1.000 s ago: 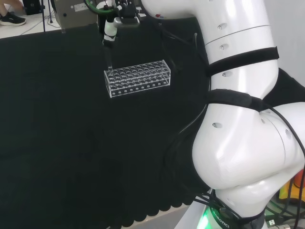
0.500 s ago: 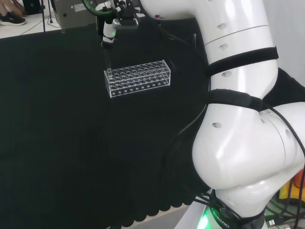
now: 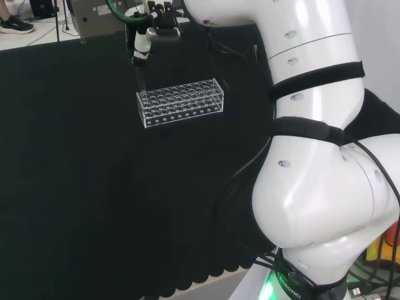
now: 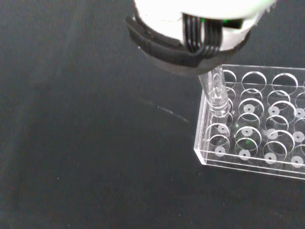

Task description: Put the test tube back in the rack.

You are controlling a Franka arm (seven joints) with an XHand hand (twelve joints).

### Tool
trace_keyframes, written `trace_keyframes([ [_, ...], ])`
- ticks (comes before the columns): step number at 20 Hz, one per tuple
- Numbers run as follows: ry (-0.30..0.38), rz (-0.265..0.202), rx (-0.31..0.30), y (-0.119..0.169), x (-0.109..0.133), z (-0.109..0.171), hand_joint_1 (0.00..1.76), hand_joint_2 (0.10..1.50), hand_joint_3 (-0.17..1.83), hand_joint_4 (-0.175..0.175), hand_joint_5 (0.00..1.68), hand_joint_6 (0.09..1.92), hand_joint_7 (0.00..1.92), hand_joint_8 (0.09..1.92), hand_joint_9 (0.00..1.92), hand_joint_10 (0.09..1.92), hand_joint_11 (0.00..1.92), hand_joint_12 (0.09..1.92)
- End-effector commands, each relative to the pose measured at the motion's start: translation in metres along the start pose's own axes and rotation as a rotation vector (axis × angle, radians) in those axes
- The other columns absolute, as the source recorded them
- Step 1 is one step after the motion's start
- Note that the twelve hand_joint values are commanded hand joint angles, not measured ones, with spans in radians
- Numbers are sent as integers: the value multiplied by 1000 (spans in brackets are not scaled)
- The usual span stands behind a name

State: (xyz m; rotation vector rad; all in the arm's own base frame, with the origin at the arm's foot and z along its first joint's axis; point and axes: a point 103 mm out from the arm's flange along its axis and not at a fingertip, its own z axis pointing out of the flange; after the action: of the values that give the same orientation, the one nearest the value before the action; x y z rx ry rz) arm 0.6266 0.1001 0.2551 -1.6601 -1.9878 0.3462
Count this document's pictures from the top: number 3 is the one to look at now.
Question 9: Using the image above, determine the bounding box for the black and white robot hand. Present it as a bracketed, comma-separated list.
[132, 1, 183, 69]

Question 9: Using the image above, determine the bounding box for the clear glass test tube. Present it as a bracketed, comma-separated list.
[135, 64, 147, 94]

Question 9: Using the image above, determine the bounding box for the clear acrylic test tube rack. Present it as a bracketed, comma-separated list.
[136, 77, 226, 129]

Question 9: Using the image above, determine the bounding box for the grey metal box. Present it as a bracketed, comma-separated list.
[69, 0, 129, 39]

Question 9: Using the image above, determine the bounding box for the black tripod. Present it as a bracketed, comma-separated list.
[51, 0, 73, 43]

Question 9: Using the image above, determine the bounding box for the black equipment case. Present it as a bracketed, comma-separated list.
[29, 0, 54, 21]

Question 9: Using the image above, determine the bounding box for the black table cloth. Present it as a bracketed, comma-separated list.
[0, 21, 400, 298]

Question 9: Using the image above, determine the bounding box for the person's foot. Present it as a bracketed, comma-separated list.
[0, 14, 36, 34]

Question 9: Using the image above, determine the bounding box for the yellow stop button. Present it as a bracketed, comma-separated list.
[364, 223, 400, 264]

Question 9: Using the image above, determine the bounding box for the green cable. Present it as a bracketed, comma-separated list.
[105, 0, 148, 24]

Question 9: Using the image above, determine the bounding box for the black cable bundle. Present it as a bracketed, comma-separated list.
[346, 218, 400, 300]

